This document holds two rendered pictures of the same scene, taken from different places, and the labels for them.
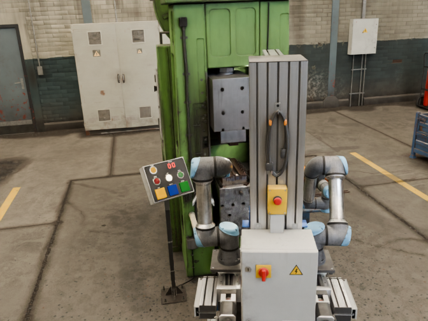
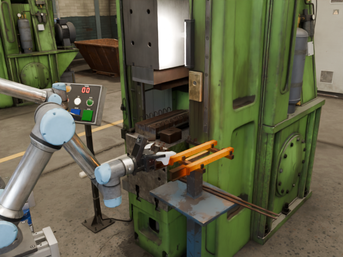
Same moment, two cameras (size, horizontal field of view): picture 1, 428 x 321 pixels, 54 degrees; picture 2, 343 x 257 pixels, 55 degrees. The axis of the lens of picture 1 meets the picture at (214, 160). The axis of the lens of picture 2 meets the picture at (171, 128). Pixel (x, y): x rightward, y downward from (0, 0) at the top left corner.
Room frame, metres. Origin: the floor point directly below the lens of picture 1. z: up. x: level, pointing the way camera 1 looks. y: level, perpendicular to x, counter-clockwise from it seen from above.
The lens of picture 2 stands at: (2.07, -1.86, 1.71)
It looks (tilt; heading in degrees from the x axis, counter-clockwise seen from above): 20 degrees down; 53
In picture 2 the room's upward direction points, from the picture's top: 1 degrees counter-clockwise
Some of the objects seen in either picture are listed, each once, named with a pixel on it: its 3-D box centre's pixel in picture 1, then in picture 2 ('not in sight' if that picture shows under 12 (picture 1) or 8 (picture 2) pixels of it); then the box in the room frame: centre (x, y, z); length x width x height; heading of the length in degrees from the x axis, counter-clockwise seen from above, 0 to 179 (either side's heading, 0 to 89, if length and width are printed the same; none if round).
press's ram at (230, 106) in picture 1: (232, 99); (170, 31); (3.36, -0.17, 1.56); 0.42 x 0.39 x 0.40; 9
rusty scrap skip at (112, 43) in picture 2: not in sight; (111, 57); (6.29, 6.33, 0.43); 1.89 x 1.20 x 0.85; 100
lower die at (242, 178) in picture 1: (228, 170); (167, 121); (3.35, -0.12, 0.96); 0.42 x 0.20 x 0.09; 9
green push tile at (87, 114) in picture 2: (184, 186); (87, 115); (2.92, 0.23, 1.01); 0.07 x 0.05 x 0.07; 124
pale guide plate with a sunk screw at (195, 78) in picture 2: not in sight; (195, 86); (3.32, -0.45, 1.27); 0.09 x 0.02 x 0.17; 99
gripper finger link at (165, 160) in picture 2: not in sight; (166, 158); (2.84, -0.79, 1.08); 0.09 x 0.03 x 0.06; 148
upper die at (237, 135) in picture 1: (227, 129); (166, 70); (3.35, -0.12, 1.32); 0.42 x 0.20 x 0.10; 9
